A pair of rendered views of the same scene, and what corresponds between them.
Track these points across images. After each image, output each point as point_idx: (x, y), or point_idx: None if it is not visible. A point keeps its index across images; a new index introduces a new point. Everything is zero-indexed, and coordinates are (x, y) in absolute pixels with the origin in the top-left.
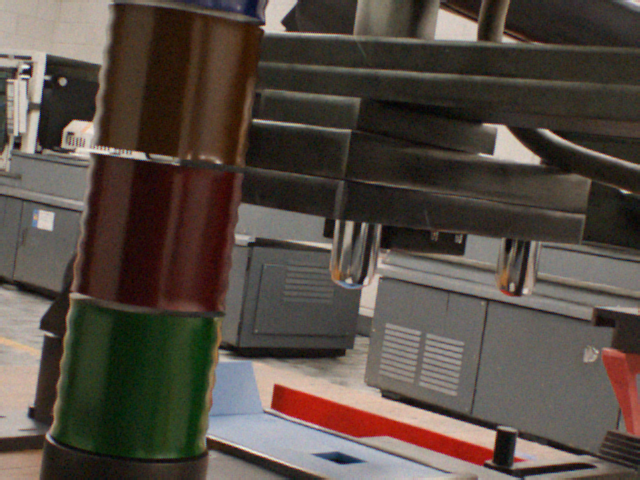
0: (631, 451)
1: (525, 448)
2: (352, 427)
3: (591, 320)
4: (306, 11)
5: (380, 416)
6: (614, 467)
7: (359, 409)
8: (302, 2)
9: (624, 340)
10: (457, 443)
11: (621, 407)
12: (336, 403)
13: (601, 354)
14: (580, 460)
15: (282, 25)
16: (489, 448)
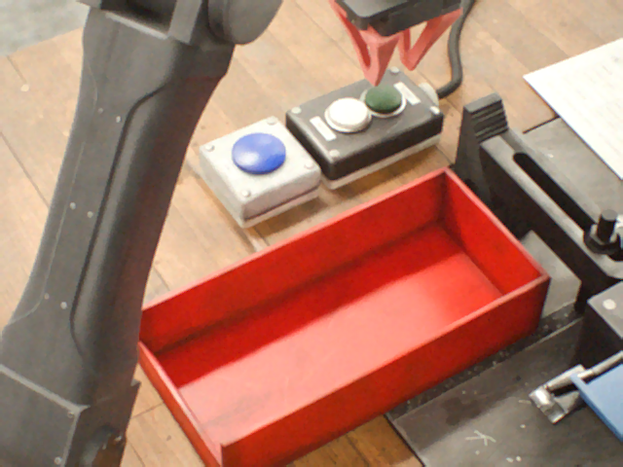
0: (496, 114)
1: (4, 86)
2: (247, 275)
3: (362, 27)
4: (236, 14)
5: (278, 248)
6: (518, 140)
7: (252, 260)
8: (231, 9)
9: (397, 25)
10: (364, 211)
11: (381, 65)
12: (223, 274)
13: (376, 46)
14: (506, 157)
15: (191, 45)
16: (393, 194)
